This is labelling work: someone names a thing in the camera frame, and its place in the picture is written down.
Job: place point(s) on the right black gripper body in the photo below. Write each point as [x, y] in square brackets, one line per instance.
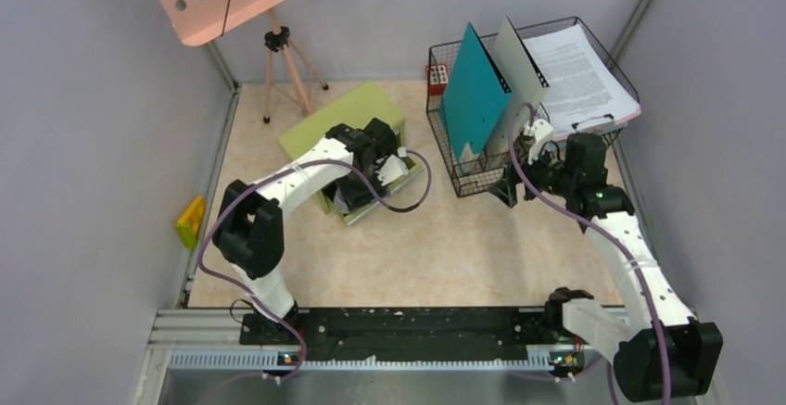
[547, 176]

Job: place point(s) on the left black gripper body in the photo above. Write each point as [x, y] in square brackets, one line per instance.
[355, 190]

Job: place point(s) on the green rectangular box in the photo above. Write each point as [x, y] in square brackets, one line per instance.
[369, 125]

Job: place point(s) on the printed paper clipboard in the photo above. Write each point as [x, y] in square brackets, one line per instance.
[584, 95]

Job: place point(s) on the black wire desk organizer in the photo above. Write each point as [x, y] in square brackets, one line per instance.
[479, 174]

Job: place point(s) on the grey white folder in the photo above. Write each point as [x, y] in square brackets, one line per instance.
[524, 79]

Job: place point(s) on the teal folder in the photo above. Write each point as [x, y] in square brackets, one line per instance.
[474, 99]

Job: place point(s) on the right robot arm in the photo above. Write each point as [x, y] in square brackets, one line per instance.
[661, 350]

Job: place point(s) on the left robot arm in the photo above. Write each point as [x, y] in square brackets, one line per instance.
[251, 235]

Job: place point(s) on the red calculator cube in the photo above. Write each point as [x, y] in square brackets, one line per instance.
[437, 79]

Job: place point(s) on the yellow green block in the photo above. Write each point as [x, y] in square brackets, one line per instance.
[189, 223]

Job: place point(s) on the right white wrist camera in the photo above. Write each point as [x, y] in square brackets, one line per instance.
[541, 133]

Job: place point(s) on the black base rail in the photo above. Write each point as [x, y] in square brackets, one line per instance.
[437, 334]

